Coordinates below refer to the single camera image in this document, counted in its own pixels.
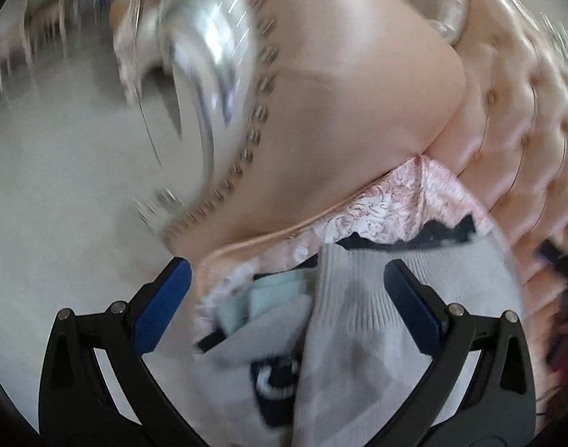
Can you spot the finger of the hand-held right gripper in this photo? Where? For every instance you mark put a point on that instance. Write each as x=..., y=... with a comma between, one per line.
x=551, y=251

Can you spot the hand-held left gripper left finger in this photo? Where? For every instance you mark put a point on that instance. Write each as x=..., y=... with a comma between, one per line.
x=162, y=309

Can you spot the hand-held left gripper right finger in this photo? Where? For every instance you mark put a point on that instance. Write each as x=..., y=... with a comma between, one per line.
x=412, y=309

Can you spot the grey sweatshirt with navy trim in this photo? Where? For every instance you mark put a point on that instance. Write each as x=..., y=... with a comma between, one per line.
x=358, y=335

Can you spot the pale green cloth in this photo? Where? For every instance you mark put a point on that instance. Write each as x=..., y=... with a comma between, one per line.
x=265, y=293

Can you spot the beige tufted leather sofa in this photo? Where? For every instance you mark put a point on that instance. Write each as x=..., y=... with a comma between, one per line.
x=358, y=79

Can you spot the pale wooden furniture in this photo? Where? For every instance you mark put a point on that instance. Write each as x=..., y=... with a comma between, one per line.
x=32, y=23

